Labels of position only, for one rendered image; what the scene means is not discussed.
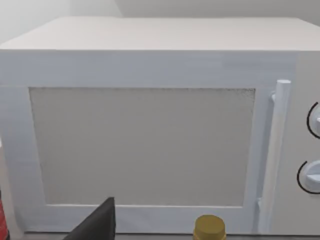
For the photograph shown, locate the white microwave door handle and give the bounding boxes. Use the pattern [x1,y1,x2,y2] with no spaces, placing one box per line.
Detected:
[255,79,291,233]

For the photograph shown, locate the red and white can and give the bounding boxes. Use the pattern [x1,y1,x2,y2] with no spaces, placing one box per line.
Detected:
[0,139,11,240]

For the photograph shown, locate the yellow-capped bottle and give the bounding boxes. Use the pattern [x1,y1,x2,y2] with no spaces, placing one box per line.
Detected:
[192,214,227,240]

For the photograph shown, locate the white microwave knob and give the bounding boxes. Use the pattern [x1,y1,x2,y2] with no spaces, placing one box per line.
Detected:
[306,101,320,139]
[296,159,320,195]

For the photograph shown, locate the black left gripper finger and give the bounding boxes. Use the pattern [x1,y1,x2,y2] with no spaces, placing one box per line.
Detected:
[61,196,116,240]

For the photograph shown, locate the pale microwave oven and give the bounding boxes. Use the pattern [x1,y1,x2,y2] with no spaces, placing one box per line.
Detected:
[0,16,320,236]

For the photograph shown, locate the pale microwave door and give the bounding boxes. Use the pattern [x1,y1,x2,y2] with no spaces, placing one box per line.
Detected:
[0,52,297,234]

